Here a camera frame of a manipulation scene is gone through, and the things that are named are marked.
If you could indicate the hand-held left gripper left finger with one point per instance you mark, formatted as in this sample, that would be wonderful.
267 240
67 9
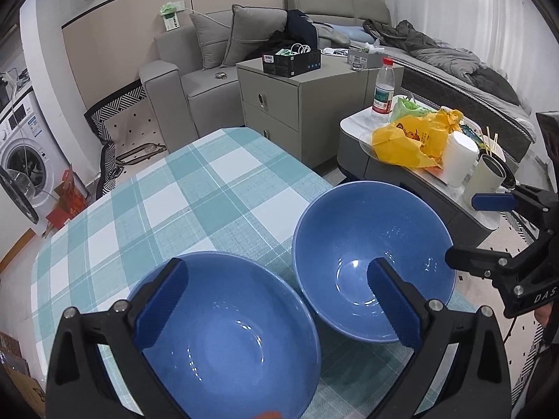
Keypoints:
161 305

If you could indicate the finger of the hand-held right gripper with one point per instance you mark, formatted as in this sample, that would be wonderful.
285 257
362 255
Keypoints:
493 203
480 262

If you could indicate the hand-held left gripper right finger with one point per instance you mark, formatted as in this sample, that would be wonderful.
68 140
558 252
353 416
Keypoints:
395 310

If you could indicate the large light blue bowl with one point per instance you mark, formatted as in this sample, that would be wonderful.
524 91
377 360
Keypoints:
244 358

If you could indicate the person's right forearm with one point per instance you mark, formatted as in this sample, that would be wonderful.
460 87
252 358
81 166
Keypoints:
541 379

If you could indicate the person's left hand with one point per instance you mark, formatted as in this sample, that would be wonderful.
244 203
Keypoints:
268 415

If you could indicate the grey green cup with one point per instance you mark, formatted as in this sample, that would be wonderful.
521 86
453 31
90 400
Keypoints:
484 179

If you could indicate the white paper cup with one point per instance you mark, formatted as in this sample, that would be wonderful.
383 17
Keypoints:
460 157

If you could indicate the white top side table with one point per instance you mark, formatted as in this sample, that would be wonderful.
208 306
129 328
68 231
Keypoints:
436 209

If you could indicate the teal checked tablecloth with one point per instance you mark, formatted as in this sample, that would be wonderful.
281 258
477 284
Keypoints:
174 209

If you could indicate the yellow plastic bag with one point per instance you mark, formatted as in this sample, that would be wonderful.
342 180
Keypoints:
415 139

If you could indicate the green plastic bag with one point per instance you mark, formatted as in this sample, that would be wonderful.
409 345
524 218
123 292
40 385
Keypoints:
408 107

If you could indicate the grey duvet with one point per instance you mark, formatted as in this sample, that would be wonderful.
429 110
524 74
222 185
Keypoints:
471 65

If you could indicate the red paper bag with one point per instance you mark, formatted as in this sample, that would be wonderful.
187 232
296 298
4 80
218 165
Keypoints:
70 196

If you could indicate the clear water bottle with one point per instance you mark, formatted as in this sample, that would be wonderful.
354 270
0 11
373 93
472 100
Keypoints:
384 91

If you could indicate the tissue box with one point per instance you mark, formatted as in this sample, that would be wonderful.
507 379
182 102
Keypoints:
364 56

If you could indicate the white curtain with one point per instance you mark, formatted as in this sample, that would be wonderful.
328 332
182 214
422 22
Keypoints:
458 8

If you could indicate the dark jacket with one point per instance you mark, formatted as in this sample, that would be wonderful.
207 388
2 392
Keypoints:
393 30

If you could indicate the white washing machine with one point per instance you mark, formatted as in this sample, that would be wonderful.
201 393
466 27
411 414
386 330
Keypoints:
30 139

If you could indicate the grey nightstand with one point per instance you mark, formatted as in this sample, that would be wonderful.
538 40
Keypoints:
297 109

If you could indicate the light blue pillow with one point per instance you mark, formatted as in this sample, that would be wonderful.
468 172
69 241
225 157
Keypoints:
349 35

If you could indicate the grey sofa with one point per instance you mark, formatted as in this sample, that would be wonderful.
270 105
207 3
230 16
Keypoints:
205 80

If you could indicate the black open box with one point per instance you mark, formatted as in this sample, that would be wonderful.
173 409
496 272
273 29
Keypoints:
290 63

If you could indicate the beige upholstered bed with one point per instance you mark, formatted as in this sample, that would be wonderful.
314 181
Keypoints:
332 4

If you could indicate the dark blue bag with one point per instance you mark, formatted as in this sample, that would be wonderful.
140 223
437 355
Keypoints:
301 28

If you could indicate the grey cushion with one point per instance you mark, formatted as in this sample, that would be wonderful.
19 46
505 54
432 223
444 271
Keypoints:
209 39
251 30

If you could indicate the white wall control panel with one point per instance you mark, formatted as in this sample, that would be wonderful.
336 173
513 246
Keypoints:
170 16

